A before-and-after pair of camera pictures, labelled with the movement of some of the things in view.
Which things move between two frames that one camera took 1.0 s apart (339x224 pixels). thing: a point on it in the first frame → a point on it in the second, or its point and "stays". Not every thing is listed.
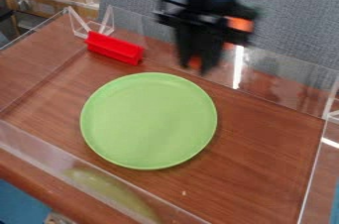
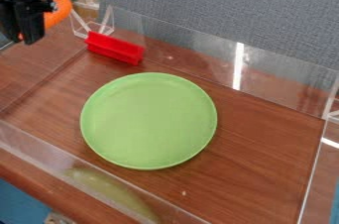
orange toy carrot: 234,22 → 64,5
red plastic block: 115,48 stays
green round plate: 149,121 stays
